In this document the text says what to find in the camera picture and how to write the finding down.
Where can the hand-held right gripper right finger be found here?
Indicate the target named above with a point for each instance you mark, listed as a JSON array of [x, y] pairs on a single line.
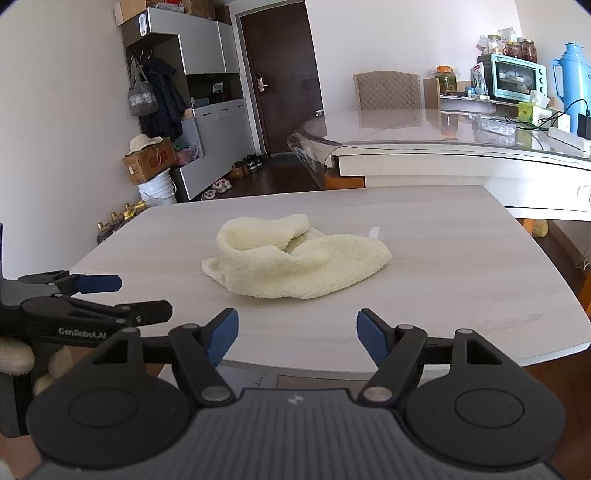
[[371, 334]]

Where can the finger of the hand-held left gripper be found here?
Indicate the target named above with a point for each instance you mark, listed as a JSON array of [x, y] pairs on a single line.
[[101, 284], [147, 311]]

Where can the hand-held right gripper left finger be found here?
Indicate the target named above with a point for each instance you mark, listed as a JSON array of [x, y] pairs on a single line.
[[224, 334]]

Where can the cream terry towel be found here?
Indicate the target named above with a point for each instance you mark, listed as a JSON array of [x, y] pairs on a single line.
[[295, 272]]

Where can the person's left hand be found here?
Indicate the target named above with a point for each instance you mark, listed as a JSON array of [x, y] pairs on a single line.
[[16, 357]]

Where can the cluster of cooking oil bottles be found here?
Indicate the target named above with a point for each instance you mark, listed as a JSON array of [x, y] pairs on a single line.
[[102, 234]]

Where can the white plastic bucket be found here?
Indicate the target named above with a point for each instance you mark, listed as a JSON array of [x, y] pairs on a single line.
[[157, 191]]

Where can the red printed cardboard box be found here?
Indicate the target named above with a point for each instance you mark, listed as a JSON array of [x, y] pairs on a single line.
[[147, 166]]

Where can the straw hat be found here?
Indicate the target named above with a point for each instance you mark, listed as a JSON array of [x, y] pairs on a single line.
[[141, 144]]

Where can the row of shoes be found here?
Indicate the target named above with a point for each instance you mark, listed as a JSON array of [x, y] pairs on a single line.
[[221, 184]]

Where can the colourful clothes pile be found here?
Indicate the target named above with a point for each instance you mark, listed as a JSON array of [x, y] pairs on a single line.
[[187, 154]]

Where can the orange wooden stool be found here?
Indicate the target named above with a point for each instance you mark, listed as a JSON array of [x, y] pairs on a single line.
[[344, 180]]

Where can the white glass-topped dining table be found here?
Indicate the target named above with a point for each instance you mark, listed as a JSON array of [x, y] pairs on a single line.
[[415, 159]]

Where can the grey hanging handbag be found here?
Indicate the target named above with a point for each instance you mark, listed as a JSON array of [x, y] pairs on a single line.
[[143, 99]]

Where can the pale yellow bundle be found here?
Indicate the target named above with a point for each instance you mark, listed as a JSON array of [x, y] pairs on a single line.
[[540, 229]]

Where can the dark hanging coat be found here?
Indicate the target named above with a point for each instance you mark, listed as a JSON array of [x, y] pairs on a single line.
[[164, 92]]

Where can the clear plastic container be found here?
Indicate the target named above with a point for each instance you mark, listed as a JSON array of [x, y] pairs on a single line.
[[494, 125]]

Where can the beige quilted chair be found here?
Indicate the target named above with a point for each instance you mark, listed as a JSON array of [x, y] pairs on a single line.
[[388, 90]]

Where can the silver door lock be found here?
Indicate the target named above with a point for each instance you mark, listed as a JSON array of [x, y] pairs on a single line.
[[263, 83]]

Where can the orange-lidded pickle jar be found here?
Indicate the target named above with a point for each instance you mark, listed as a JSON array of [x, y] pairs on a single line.
[[447, 83]]

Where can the grey hallway cabinet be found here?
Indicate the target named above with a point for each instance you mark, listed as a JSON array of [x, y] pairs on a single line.
[[203, 41]]

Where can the dark brown door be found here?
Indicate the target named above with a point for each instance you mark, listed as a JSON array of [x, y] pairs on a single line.
[[281, 69]]

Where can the green tissue box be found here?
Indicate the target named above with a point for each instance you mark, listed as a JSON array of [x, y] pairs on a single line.
[[528, 110]]

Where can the plain cardboard box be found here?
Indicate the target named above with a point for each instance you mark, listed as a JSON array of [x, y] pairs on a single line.
[[129, 11]]

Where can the white power strip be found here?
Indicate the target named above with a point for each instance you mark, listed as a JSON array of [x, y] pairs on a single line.
[[568, 141]]

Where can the blue white snack bag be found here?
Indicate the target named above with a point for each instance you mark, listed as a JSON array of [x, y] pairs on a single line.
[[480, 81]]

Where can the teal toaster oven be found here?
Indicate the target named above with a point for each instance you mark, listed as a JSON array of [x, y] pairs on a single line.
[[512, 78]]

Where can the small brown carton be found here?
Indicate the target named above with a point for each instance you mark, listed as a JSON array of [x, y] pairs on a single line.
[[203, 8]]

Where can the black power adapter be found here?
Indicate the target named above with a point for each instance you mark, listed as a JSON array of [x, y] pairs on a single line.
[[584, 125]]

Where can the pale-filled glass jar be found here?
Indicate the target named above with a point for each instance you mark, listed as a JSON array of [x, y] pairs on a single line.
[[495, 46]]

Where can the red-filled glass jar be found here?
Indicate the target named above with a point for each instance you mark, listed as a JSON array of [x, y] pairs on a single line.
[[529, 51], [513, 50]]

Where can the blue thermos flask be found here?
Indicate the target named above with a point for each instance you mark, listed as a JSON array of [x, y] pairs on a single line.
[[572, 78]]

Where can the white plastic bag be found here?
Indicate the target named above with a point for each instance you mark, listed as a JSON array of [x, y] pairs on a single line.
[[508, 34]]

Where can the white wall device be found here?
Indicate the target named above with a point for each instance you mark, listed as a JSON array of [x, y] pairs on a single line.
[[143, 25]]

